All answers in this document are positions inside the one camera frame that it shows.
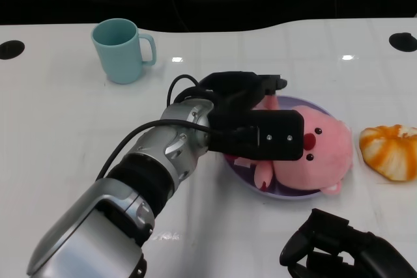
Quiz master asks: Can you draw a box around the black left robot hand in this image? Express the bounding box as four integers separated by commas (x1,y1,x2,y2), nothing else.
197,70,306,163

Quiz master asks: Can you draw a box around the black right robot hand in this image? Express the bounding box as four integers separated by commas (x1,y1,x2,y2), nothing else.
279,208,417,278

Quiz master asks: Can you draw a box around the pink plush beaver doll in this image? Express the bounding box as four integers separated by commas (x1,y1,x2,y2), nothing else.
253,94,355,197

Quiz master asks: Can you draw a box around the lavender plastic plate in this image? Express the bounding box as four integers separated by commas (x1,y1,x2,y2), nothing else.
223,95,349,201

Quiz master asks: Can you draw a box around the orange striped bread toy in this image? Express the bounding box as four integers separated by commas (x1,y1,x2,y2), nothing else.
359,124,417,182

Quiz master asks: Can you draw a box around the teal plastic mug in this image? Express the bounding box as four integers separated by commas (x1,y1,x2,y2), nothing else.
91,18,157,85

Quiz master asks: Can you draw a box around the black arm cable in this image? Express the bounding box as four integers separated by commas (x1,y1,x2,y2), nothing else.
96,74,258,182

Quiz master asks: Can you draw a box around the black table cable grommet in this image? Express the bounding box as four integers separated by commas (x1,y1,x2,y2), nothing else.
0,40,25,60
388,32,417,52

